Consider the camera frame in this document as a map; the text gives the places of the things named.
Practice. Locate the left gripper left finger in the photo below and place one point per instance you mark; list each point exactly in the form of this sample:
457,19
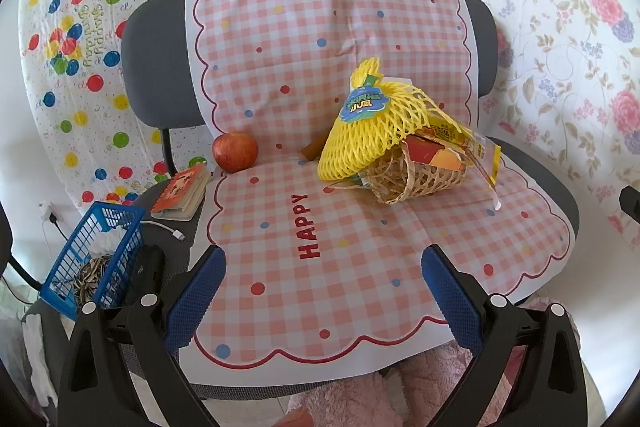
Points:
188,296

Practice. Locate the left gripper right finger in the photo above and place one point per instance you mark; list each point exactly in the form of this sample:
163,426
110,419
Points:
457,295

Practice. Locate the woven bamboo basket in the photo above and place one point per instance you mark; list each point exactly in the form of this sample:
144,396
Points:
395,178

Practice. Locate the yellow snack wrapper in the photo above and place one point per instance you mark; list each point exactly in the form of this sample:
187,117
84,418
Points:
475,148

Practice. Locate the red orange cardboard box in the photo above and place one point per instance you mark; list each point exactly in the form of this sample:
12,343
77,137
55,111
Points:
433,154

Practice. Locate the yellow foam fruit net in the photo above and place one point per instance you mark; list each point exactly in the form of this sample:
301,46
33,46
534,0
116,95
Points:
376,116

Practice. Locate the black glasses case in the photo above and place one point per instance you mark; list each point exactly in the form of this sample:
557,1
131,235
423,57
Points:
146,276

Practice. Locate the small orange book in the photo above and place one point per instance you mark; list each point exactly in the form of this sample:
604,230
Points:
183,195

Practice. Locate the pink fluffy bin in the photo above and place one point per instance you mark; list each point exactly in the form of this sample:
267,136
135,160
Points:
409,395

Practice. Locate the blue plastic basket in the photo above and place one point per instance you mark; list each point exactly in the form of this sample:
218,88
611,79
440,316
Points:
106,229

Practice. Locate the sunflower seeds pile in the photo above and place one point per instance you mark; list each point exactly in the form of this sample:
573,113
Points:
88,279

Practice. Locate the pink gingham plastic cloth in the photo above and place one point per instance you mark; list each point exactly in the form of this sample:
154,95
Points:
323,281

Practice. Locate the red apple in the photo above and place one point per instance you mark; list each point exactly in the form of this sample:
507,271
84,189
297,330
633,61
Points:
235,151

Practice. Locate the floral print backdrop sheet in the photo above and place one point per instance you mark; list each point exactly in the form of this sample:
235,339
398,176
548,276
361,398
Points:
568,86

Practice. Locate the grey office chair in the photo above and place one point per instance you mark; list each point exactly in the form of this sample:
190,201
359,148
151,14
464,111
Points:
157,72

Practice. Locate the white wall plug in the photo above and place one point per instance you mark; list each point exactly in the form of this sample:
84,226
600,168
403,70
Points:
47,212

